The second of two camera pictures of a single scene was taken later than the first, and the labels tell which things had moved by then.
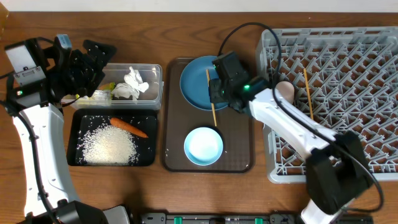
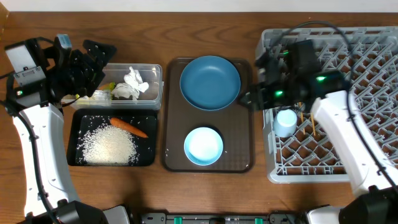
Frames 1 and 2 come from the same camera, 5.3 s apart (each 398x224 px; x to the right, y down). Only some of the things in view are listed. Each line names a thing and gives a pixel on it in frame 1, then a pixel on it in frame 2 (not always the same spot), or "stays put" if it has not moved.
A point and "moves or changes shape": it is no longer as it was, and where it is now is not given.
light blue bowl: [203, 146] stays put
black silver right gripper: [214, 84] -> [259, 99]
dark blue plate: [194, 82] stays put
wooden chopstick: [212, 104] moves or changes shape
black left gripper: [92, 72] stays put
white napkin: [134, 78] stays put
